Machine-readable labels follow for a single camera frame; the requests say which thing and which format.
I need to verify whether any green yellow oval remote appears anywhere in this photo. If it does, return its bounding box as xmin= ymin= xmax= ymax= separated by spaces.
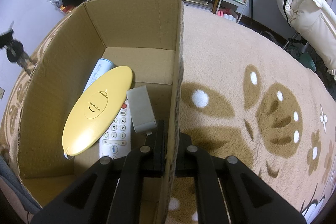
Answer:
xmin=62 ymin=66 xmax=133 ymax=158

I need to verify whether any small grey square charger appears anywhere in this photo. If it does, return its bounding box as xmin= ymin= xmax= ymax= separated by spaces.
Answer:
xmin=126 ymin=85 xmax=157 ymax=135

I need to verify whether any key bunch with tag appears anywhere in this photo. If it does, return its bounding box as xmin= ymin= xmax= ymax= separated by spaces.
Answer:
xmin=5 ymin=39 xmax=37 ymax=75

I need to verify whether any cream duvet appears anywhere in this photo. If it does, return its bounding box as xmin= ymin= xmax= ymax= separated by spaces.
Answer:
xmin=276 ymin=0 xmax=335 ymax=76

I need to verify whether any plastic snack bag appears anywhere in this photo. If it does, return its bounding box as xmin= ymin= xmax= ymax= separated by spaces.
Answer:
xmin=47 ymin=0 xmax=69 ymax=14

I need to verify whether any cardboard box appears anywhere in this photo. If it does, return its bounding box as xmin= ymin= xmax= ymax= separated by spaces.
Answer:
xmin=10 ymin=0 xmax=183 ymax=223

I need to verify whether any light blue power bank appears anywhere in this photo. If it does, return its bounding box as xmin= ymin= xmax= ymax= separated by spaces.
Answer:
xmin=83 ymin=58 xmax=116 ymax=92

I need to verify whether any white tv remote control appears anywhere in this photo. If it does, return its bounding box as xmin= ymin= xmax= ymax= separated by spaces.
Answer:
xmin=99 ymin=100 xmax=131 ymax=159

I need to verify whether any wall socket upper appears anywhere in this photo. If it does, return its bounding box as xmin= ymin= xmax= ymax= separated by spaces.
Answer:
xmin=0 ymin=88 xmax=5 ymax=100

